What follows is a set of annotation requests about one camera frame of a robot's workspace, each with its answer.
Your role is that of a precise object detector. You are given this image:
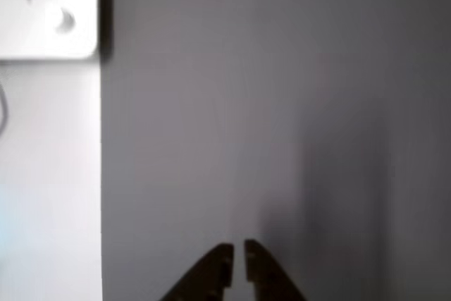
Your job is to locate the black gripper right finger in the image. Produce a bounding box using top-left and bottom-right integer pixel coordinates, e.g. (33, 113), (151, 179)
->
(244, 239), (307, 301)

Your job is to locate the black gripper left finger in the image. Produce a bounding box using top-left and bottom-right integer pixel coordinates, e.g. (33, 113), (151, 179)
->
(157, 242), (234, 301)

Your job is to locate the grey table mat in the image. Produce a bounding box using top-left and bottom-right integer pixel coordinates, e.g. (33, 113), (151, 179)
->
(100, 0), (451, 301)

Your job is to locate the flat white device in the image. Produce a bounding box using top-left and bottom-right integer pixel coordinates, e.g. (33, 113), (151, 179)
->
(0, 0), (114, 62)

